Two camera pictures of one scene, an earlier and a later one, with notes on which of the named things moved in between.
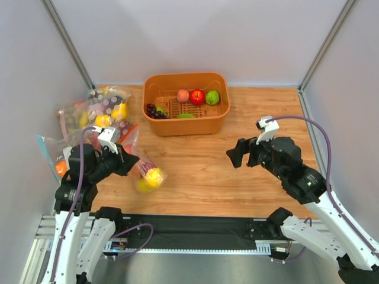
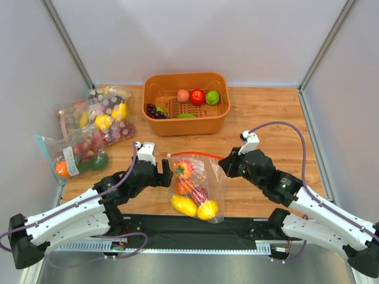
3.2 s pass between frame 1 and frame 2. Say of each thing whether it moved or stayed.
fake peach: stayed
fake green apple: stayed
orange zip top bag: moved
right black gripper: moved
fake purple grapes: stayed
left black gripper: moved
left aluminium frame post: stayed
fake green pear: stayed
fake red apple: stayed
